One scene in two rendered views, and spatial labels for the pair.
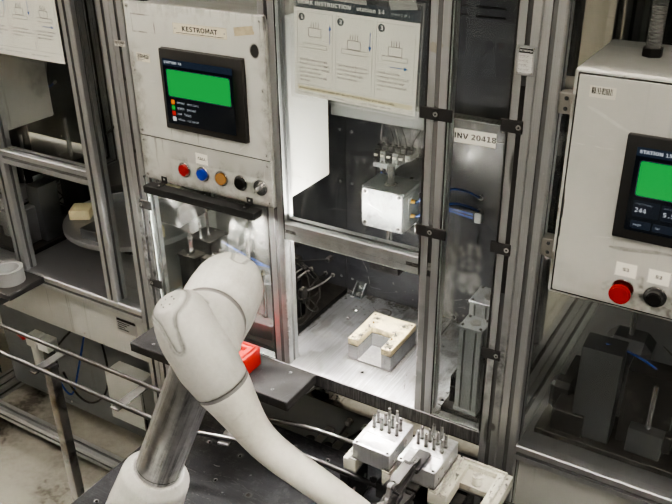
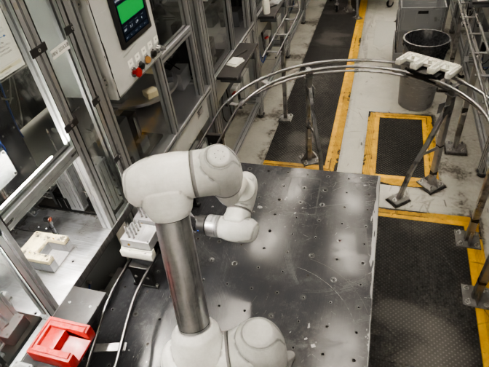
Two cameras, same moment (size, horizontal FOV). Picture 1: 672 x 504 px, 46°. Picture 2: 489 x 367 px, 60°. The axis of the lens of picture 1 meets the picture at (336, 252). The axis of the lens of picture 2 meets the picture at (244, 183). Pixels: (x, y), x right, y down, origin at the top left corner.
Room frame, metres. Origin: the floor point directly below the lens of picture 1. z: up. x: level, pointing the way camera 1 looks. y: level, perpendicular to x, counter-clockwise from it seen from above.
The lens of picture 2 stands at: (1.24, 1.15, 2.13)
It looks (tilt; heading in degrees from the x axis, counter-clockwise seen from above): 40 degrees down; 259
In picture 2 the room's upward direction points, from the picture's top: 8 degrees counter-clockwise
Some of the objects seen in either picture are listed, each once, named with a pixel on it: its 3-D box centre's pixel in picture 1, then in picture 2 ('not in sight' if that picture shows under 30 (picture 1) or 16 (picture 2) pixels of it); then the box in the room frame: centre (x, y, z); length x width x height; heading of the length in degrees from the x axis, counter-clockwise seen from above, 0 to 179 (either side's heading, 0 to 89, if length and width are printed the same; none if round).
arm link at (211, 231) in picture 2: not in sight; (213, 225); (1.16, -0.06, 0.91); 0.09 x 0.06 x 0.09; 58
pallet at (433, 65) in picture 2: not in sight; (426, 68); (-0.42, -0.96, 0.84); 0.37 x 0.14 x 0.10; 116
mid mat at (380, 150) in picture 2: not in sight; (399, 145); (-0.54, -1.27, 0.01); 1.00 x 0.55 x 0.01; 58
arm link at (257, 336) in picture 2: not in sight; (258, 349); (1.14, 0.47, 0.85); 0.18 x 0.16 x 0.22; 171
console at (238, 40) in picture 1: (228, 93); not in sight; (1.97, 0.27, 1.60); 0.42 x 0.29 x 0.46; 58
